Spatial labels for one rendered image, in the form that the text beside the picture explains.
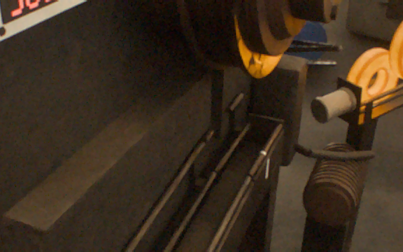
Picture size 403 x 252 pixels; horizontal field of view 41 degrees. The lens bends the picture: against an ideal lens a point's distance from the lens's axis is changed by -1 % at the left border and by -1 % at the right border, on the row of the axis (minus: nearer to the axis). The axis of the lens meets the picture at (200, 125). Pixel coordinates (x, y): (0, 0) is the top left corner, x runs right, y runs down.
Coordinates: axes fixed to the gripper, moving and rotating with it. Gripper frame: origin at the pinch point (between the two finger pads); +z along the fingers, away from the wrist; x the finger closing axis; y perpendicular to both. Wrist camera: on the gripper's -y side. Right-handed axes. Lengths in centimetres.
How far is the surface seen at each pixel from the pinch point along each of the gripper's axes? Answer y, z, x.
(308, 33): -95, 115, -100
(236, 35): 20, -11, 61
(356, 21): -116, 141, -172
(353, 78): -13.8, 6.0, 7.8
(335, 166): -31.1, -4.1, 14.3
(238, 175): -17, -6, 47
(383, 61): -10.3, 5.6, 0.2
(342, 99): -16.9, 3.5, 12.2
